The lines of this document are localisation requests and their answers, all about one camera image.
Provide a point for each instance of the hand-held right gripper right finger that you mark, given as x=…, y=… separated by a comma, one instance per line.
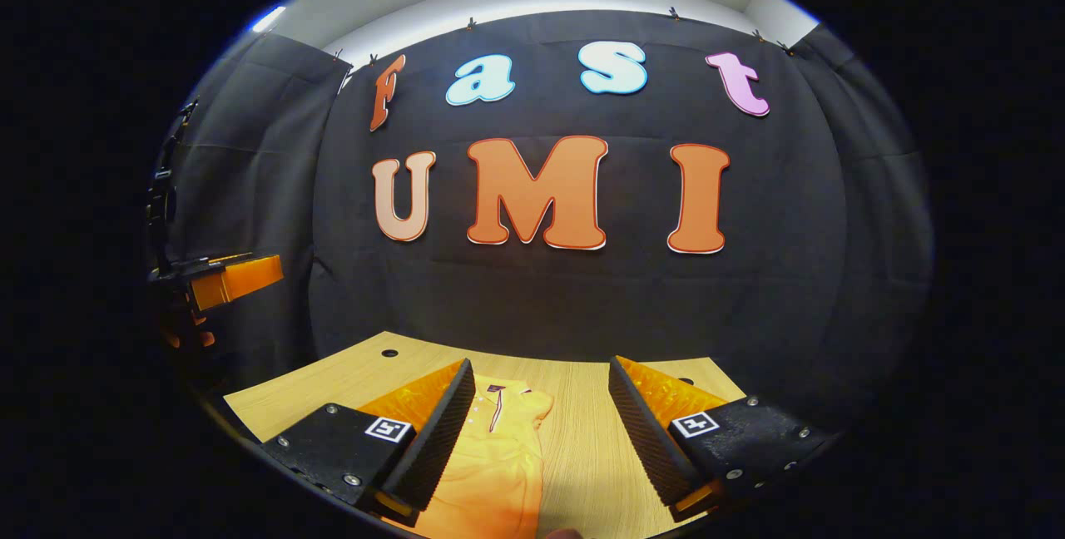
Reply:
x=645, y=439

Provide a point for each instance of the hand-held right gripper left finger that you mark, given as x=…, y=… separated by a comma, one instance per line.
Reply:
x=437, y=439

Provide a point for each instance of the orange T-shirt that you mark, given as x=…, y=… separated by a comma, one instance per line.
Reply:
x=499, y=464

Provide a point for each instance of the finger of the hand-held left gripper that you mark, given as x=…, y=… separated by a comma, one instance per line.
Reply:
x=187, y=335
x=241, y=279

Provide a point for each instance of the black backdrop cloth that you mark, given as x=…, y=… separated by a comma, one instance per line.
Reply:
x=541, y=298

